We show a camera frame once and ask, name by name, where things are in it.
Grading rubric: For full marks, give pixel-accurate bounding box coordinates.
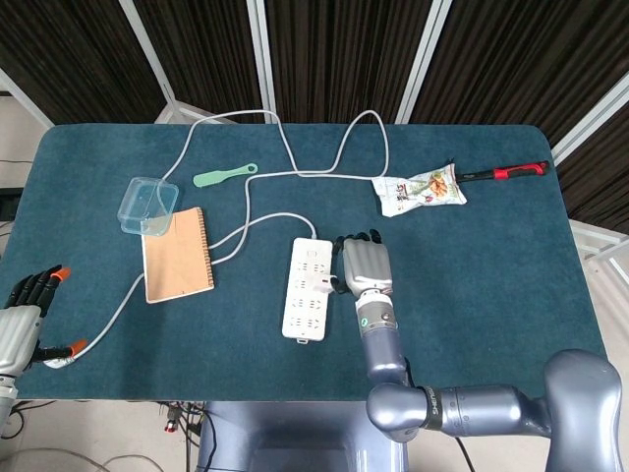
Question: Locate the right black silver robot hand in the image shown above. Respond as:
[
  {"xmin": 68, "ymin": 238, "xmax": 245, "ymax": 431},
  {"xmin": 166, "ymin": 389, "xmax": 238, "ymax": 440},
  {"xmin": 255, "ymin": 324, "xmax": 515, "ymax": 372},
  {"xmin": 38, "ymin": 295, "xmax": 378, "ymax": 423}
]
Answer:
[{"xmin": 331, "ymin": 228, "xmax": 394, "ymax": 296}]

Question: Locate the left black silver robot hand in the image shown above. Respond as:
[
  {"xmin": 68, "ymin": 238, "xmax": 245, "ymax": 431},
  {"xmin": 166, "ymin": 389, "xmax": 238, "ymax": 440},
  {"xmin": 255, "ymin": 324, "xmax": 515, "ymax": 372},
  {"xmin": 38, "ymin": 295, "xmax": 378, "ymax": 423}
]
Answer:
[{"xmin": 0, "ymin": 265, "xmax": 88, "ymax": 379}]

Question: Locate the white power strip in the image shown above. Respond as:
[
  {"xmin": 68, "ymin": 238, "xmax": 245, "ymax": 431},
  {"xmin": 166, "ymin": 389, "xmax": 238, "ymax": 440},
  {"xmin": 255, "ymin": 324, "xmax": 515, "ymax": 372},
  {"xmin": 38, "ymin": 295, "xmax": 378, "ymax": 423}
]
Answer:
[{"xmin": 281, "ymin": 237, "xmax": 334, "ymax": 344}]

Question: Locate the white printed snack bag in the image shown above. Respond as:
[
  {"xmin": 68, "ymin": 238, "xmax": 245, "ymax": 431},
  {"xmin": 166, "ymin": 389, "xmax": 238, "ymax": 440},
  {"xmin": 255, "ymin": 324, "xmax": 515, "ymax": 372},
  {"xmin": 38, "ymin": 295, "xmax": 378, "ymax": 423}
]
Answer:
[{"xmin": 371, "ymin": 163, "xmax": 468, "ymax": 218}]

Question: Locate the teal felt table mat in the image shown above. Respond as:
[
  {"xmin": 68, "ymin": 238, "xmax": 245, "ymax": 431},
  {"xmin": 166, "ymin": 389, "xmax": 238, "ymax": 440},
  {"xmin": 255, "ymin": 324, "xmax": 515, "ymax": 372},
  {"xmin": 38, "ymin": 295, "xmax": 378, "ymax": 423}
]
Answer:
[{"xmin": 8, "ymin": 122, "xmax": 606, "ymax": 404}]

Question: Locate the green plastic spatula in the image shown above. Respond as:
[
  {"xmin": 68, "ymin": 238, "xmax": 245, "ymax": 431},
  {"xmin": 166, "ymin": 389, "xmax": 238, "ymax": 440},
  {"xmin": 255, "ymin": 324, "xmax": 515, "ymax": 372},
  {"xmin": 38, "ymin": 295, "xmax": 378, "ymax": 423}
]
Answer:
[{"xmin": 193, "ymin": 162, "xmax": 259, "ymax": 189}]

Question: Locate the brown spiral notebook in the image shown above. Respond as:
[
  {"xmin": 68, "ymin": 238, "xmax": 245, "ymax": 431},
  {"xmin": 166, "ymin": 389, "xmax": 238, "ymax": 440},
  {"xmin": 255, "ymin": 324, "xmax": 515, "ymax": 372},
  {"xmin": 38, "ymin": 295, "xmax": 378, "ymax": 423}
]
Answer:
[{"xmin": 141, "ymin": 206, "xmax": 216, "ymax": 305}]

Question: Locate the blue grey robot torso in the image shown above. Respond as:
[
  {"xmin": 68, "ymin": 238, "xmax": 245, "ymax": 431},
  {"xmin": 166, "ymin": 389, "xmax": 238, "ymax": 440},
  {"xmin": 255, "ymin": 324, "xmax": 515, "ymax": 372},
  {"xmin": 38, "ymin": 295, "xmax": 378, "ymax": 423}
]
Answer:
[{"xmin": 196, "ymin": 400, "xmax": 409, "ymax": 472}]

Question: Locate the clear plastic food container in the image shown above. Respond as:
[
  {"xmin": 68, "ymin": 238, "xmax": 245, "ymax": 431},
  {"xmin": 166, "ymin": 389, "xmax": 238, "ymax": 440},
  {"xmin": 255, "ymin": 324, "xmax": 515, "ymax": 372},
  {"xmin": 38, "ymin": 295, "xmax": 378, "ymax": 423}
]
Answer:
[{"xmin": 116, "ymin": 176, "xmax": 180, "ymax": 238}]

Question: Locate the dark folding screen panel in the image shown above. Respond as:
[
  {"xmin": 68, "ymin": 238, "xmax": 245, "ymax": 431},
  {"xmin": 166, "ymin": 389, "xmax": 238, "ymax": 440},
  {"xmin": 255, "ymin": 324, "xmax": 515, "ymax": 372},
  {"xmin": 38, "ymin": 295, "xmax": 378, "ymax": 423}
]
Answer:
[
  {"xmin": 397, "ymin": 0, "xmax": 629, "ymax": 148},
  {"xmin": 0, "ymin": 0, "xmax": 173, "ymax": 127},
  {"xmin": 549, "ymin": 73, "xmax": 629, "ymax": 232},
  {"xmin": 248, "ymin": 0, "xmax": 451, "ymax": 124},
  {"xmin": 120, "ymin": 0, "xmax": 276, "ymax": 124}
]

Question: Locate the white metal screen foot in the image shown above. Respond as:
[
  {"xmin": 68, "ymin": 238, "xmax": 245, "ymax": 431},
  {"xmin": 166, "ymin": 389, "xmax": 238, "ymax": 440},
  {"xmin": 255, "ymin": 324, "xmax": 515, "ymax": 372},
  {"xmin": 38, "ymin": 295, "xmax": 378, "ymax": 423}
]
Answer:
[{"xmin": 569, "ymin": 218, "xmax": 629, "ymax": 291}]

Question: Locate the black floor cable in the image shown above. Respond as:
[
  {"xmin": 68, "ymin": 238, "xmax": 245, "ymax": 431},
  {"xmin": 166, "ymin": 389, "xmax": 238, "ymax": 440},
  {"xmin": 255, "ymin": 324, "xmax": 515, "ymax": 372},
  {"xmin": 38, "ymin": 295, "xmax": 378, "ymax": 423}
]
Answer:
[{"xmin": 0, "ymin": 400, "xmax": 58, "ymax": 440}]

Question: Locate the red black handled screwdriver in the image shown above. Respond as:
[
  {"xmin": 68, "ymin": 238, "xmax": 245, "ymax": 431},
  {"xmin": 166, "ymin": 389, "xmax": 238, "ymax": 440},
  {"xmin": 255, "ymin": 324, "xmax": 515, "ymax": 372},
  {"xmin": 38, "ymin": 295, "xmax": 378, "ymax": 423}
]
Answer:
[{"xmin": 444, "ymin": 157, "xmax": 550, "ymax": 186}]

